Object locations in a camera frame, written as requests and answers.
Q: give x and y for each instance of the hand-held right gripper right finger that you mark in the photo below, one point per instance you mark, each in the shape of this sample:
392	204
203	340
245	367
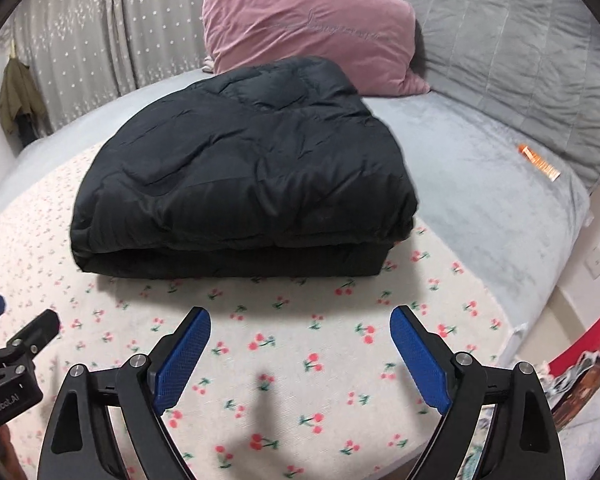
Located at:
420	360

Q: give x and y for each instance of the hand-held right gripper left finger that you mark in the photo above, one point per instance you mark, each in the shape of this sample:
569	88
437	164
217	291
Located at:
180	360

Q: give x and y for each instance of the black puffer jacket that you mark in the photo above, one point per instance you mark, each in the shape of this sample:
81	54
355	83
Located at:
250	170

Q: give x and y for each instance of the white cherry print sheet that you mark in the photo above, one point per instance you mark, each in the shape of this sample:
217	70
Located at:
290	340

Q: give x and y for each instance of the grey plush bed cover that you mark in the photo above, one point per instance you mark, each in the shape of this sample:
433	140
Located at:
480	210

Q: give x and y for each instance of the torn brown printed package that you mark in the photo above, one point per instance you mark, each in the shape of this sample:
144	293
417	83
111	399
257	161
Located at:
582	390

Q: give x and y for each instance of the red plastic object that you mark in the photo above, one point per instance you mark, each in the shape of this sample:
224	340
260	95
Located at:
587	335

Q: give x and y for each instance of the olive green hanging jacket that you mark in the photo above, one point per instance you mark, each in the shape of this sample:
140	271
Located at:
20	100

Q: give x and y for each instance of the orange tube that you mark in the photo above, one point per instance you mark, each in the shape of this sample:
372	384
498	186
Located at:
540	162

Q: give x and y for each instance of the folded pale cloth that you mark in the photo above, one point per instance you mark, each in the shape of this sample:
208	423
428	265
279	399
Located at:
208	64

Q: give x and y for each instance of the grey star print curtain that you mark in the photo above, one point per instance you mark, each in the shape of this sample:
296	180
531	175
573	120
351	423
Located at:
105	25

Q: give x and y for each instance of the grey quilted blanket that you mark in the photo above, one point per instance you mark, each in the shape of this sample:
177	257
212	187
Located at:
505	50

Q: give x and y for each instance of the pink velvet pillow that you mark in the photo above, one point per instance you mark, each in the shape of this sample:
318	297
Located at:
310	30

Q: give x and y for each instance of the white wall socket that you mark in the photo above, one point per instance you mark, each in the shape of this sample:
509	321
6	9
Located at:
598	261

